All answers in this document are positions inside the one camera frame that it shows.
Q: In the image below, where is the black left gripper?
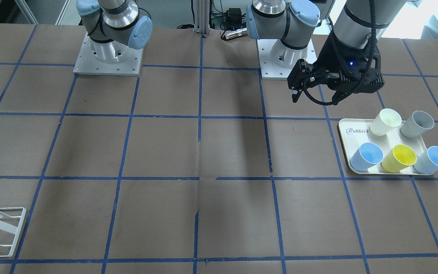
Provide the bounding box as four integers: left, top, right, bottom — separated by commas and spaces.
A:
287, 32, 385, 105

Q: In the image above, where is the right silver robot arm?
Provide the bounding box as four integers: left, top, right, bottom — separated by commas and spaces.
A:
76, 0, 153, 49

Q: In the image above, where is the pale green plastic cup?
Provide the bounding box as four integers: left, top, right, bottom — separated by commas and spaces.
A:
370, 108, 403, 136

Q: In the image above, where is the grey white plastic cup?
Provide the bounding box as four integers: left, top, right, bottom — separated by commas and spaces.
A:
400, 110, 435, 138

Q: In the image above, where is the yellow plastic cup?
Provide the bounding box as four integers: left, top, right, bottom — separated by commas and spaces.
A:
381, 144, 417, 173

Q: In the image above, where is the light blue plastic cup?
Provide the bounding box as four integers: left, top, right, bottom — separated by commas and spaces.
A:
413, 146, 438, 174

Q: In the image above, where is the cream rabbit tray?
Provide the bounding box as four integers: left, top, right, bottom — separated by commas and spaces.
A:
338, 118, 433, 176

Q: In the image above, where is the silver cylindrical connector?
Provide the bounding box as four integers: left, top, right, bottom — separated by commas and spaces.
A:
221, 28, 248, 41

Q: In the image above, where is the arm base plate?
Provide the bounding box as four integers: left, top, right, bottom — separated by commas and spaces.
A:
73, 34, 143, 76
257, 39, 317, 80

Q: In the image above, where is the aluminium frame post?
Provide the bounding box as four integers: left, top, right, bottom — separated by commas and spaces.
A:
192, 0, 211, 36

